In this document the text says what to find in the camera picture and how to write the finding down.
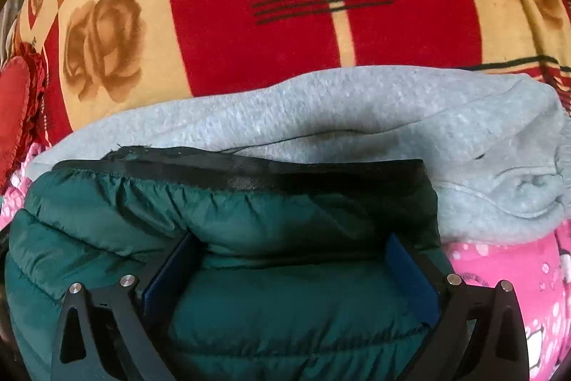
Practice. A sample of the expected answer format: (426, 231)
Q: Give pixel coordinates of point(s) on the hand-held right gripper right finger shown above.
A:
(410, 279)

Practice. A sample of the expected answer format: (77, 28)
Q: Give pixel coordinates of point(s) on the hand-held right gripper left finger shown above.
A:
(171, 279)

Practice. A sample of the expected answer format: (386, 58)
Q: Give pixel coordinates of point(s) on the green puffer jacket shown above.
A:
(267, 207)

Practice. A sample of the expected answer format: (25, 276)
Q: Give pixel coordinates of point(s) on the pink penguin blanket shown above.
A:
(513, 274)

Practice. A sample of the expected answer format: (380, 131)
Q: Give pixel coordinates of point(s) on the grey sweatshirt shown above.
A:
(357, 108)

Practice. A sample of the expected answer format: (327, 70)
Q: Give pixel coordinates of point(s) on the red heart pillow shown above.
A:
(18, 104)

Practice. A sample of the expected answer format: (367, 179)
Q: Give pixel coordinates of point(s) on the red orange floral blanket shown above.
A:
(223, 6)

